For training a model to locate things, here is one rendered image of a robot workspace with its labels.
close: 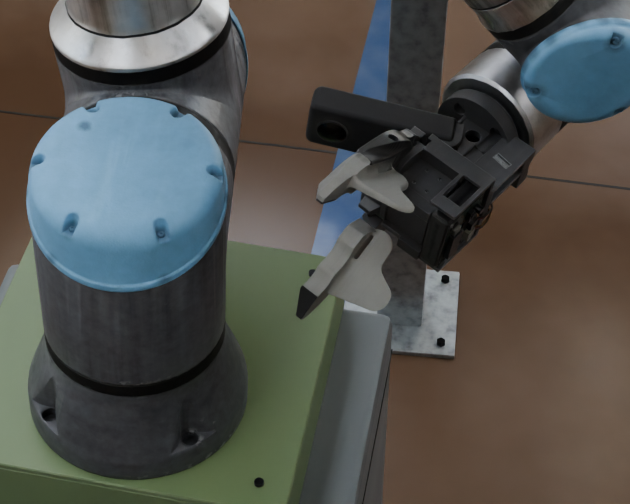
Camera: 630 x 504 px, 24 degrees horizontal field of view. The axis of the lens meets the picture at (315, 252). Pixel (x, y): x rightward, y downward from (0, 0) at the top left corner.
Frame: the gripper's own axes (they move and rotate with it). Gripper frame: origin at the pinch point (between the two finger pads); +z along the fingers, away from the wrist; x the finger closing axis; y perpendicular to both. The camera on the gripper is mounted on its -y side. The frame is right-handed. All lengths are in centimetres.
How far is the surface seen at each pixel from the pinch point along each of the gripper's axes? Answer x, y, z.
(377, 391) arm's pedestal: 32.4, 2.9, -13.0
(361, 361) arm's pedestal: 32.4, -0.4, -14.5
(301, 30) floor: 141, -94, -130
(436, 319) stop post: 125, -23, -82
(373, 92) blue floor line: 136, -70, -124
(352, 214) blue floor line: 131, -51, -94
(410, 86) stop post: 73, -37, -79
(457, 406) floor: 123, -9, -70
